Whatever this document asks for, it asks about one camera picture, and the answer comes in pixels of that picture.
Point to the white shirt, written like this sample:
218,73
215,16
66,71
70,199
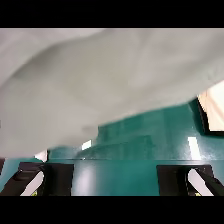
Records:
83,80

